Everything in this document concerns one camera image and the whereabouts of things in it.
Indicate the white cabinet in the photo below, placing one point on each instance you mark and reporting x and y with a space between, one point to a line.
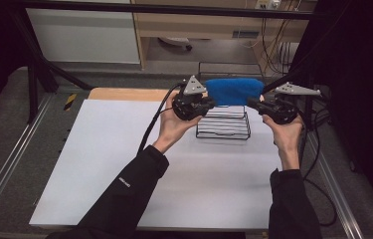
81 36

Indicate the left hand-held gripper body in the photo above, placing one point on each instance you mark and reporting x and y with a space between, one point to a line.
189 106

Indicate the white power strip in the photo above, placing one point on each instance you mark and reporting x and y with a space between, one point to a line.
267 4

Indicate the person's left hand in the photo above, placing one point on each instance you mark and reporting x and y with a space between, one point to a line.
170 127

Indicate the black horizontal frame bar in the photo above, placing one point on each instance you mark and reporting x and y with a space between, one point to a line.
174 9

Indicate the person's right hand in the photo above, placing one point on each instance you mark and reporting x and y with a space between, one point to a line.
286 134

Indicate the blue towel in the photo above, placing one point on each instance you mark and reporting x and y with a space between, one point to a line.
233 91

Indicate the white chair base with caster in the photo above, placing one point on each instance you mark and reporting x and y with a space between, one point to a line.
175 41

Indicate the light wooden desk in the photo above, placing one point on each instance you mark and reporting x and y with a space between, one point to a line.
190 26

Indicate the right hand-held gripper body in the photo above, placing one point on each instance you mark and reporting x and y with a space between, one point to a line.
281 111

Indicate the aluminium floor rail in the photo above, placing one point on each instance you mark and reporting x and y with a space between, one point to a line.
335 186
11 156

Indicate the yellow black striped tape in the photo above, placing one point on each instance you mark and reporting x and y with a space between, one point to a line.
70 102

